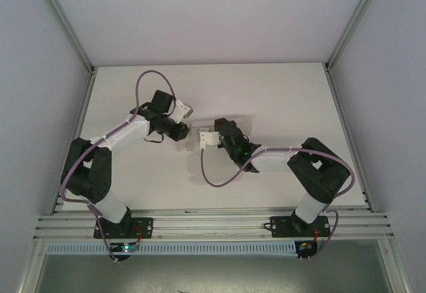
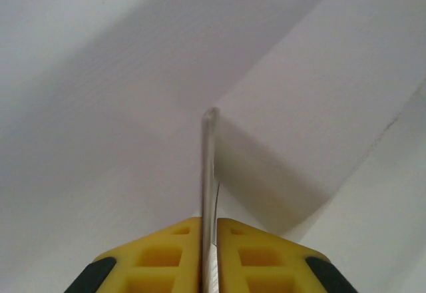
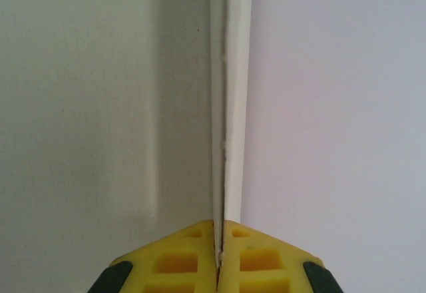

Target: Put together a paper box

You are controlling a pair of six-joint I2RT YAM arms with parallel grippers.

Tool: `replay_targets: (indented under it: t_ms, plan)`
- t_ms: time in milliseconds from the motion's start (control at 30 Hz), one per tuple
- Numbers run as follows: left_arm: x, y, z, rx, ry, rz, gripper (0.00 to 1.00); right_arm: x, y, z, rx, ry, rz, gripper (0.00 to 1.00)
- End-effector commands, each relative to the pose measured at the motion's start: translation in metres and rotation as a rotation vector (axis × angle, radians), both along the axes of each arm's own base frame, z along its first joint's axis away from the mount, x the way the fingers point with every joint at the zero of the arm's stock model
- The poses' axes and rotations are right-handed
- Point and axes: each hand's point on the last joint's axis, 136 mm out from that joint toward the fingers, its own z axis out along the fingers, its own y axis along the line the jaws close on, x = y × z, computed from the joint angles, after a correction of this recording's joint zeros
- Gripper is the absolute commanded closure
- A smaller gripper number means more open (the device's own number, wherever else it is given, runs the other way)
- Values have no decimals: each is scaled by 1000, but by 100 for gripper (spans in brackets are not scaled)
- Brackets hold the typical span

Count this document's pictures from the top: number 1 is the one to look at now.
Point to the aluminium table side rail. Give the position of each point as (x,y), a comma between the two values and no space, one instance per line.
(340,106)
(87,90)

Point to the aluminium frame post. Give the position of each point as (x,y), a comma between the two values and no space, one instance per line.
(66,23)
(354,23)

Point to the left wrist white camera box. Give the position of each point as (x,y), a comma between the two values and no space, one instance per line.
(183,108)

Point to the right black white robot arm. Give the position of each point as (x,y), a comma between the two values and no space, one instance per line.
(319,173)

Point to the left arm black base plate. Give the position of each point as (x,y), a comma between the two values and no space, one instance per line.
(143,228)

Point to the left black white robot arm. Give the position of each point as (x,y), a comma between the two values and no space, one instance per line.
(86,173)

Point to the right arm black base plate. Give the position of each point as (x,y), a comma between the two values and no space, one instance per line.
(279,228)

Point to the aluminium frame leg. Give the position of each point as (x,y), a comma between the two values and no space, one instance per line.
(396,266)
(31,266)

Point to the aluminium mounting rail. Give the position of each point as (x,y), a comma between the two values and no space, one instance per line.
(213,226)

